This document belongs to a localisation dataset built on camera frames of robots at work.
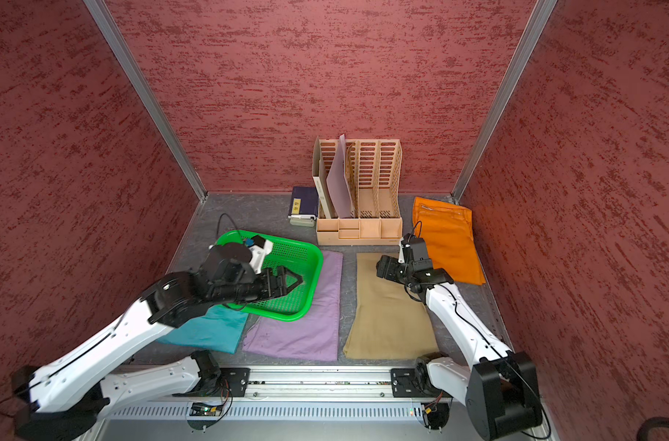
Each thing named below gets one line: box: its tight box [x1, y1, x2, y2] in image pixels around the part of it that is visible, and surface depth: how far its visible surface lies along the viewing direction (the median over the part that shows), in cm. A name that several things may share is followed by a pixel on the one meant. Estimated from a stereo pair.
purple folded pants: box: [242, 250, 344, 362], surface depth 83 cm
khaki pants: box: [343, 252, 440, 361], surface depth 85 cm
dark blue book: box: [289, 186, 319, 216], surface depth 120 cm
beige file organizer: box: [311, 135, 404, 246], surface depth 105 cm
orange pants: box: [412, 196, 487, 286], surface depth 110 cm
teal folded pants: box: [157, 304, 250, 354], surface depth 82 cm
